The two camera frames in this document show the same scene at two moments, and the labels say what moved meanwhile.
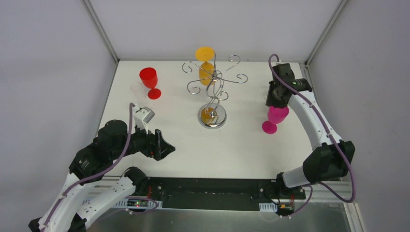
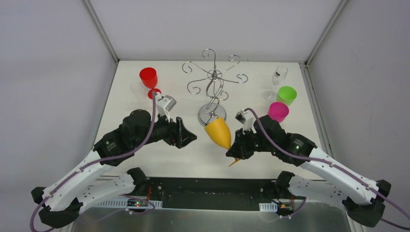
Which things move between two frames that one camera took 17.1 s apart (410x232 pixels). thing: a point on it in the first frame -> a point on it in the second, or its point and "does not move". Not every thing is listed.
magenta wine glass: (275, 115) does not move
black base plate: (218, 193) does not move
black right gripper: (277, 97) -> (243, 144)
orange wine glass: (207, 70) -> (218, 130)
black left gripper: (156, 145) -> (179, 134)
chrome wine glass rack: (212, 115) does not move
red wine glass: (149, 77) does not move
